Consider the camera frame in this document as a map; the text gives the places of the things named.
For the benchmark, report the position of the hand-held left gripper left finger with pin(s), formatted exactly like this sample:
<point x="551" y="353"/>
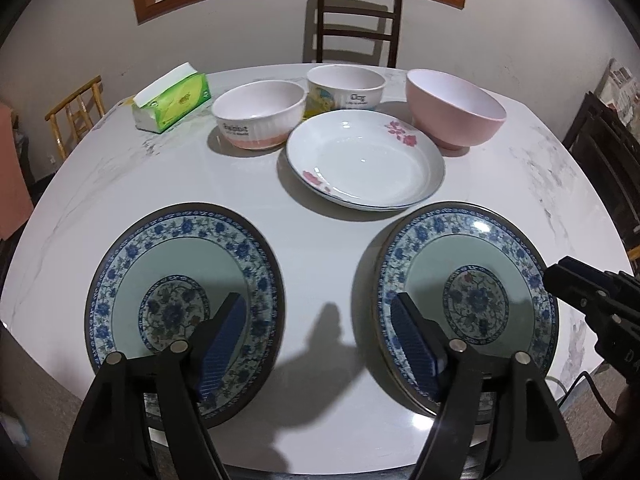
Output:
<point x="222" y="345"/>

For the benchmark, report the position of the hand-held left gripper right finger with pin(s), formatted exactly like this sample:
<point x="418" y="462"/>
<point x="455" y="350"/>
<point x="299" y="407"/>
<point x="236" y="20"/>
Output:
<point x="415" y="345"/>

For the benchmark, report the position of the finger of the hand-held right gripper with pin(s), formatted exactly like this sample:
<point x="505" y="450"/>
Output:
<point x="570" y="280"/>

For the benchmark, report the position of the blue floral plate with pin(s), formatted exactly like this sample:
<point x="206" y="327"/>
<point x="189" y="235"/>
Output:
<point x="150" y="260"/>
<point x="430" y="260"/>

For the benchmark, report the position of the white plate with pink flowers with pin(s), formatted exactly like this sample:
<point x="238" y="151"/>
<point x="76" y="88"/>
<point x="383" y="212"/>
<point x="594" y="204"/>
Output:
<point x="365" y="160"/>

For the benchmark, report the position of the white ribbed bowl pink base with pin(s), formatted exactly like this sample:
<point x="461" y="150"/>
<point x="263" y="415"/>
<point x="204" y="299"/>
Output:
<point x="260" y="125"/>

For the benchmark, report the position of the pale printed sheet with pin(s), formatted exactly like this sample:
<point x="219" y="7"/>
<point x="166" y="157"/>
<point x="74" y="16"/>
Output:
<point x="622" y="85"/>

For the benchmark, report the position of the green tissue pack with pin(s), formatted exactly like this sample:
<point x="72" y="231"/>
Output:
<point x="175" y="105"/>

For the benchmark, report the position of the white bowl with blue band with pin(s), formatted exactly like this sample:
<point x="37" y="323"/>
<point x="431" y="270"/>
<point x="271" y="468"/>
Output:
<point x="360" y="97"/>

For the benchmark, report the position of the light bamboo chair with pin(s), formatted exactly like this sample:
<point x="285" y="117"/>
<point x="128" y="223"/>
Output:
<point x="75" y="97"/>

